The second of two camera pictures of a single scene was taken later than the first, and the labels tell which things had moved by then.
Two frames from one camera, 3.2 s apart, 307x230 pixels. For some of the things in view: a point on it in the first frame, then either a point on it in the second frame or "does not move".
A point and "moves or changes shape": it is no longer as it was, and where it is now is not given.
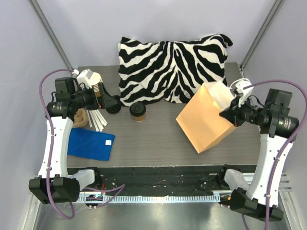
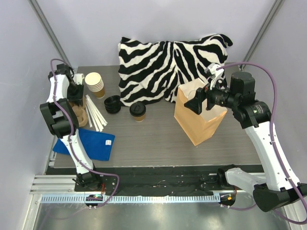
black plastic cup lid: [137, 109] does not move
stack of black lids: [116, 108] does not move
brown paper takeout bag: [200, 118] moves or changes shape
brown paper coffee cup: [139, 119] does not move
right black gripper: [235, 114] -> [207, 97]
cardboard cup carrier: [80, 118] does not move
